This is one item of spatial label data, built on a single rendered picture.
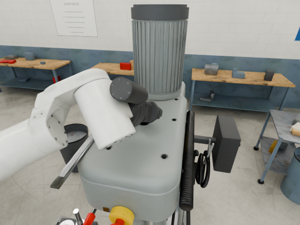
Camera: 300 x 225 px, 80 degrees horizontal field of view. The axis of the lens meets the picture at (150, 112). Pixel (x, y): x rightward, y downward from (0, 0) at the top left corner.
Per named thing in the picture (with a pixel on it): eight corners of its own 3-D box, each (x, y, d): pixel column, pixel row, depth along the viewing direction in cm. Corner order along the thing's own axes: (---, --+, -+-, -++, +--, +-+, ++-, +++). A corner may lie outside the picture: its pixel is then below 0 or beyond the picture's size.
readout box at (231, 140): (233, 174, 85) (244, 139, 75) (213, 171, 87) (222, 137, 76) (227, 147, 102) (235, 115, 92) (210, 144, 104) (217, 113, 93)
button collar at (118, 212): (132, 230, 44) (131, 216, 41) (110, 225, 45) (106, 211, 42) (135, 222, 46) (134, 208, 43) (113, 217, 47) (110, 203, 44)
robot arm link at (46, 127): (129, 118, 33) (59, 153, 31) (108, 76, 34) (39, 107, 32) (127, 112, 26) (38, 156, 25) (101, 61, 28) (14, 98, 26)
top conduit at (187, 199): (192, 213, 43) (194, 204, 42) (175, 209, 44) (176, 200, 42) (193, 117, 81) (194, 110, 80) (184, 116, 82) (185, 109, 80)
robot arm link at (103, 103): (116, 144, 38) (85, 157, 27) (95, 100, 39) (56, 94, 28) (164, 119, 35) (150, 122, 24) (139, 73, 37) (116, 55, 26)
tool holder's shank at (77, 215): (76, 225, 95) (71, 213, 89) (79, 219, 98) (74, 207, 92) (81, 227, 95) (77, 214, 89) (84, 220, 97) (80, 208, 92)
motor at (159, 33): (179, 103, 67) (188, 4, 51) (128, 98, 71) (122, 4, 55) (182, 84, 84) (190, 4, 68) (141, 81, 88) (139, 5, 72)
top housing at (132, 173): (174, 231, 44) (180, 189, 36) (78, 209, 49) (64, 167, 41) (185, 125, 83) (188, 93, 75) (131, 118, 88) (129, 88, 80)
